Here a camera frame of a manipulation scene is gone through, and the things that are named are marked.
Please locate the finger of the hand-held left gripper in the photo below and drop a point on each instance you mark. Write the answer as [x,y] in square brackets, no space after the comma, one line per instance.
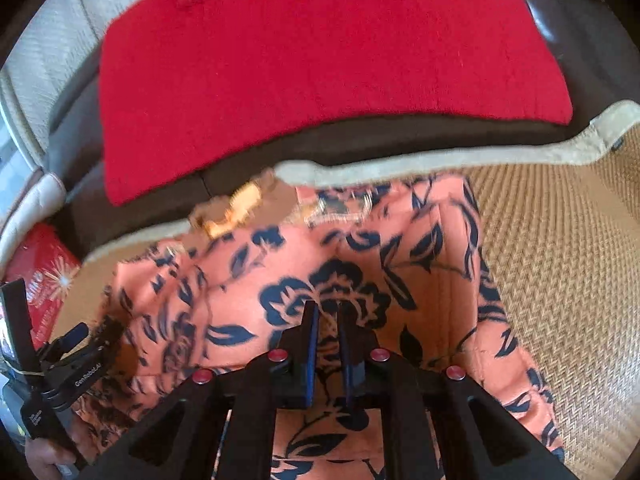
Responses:
[72,337]
[107,337]

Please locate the woven straw mat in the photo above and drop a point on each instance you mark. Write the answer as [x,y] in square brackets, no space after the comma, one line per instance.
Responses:
[550,260]

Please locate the white padded cushion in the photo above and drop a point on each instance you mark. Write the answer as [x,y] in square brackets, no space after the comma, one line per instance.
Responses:
[35,200]

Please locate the person's left hand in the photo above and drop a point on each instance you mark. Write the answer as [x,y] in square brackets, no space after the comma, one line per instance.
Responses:
[47,460]

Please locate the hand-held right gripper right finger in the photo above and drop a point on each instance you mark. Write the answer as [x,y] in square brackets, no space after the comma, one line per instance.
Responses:
[344,355]

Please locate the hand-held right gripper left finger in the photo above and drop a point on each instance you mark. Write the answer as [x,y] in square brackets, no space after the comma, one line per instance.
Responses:
[311,350]

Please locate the red knitted cloth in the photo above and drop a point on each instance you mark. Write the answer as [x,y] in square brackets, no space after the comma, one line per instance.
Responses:
[325,70]

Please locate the orange floral garment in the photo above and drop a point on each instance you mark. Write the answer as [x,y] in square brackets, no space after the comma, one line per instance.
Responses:
[350,270]

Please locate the beige ribbed sofa cover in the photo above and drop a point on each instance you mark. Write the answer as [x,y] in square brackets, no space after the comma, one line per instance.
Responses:
[50,50]

